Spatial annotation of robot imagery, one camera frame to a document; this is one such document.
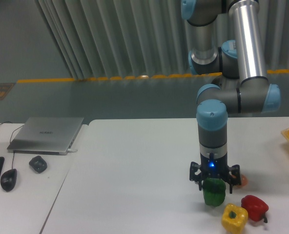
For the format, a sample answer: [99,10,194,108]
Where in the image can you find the black computer mouse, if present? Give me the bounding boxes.
[0,169,18,192]

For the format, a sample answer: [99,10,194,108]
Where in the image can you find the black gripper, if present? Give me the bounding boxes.
[189,154,240,193]

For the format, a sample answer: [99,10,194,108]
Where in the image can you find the green bell pepper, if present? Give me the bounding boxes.
[202,178,226,207]

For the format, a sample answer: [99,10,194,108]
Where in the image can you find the silver closed laptop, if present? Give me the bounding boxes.
[7,117,83,155]

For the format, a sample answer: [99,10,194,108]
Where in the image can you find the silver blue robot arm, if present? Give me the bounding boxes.
[181,0,281,188]

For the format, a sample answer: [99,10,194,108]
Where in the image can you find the red bell pepper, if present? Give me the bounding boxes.
[241,195,269,223]

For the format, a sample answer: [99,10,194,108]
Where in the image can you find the small black gadget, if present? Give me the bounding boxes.
[29,156,47,174]

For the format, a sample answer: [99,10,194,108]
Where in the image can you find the black mouse cable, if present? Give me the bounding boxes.
[9,126,25,170]

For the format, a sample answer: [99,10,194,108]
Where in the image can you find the brown egg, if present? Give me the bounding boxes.
[235,174,248,189]

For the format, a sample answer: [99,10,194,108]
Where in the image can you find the yellow bell pepper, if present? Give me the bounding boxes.
[221,203,248,234]

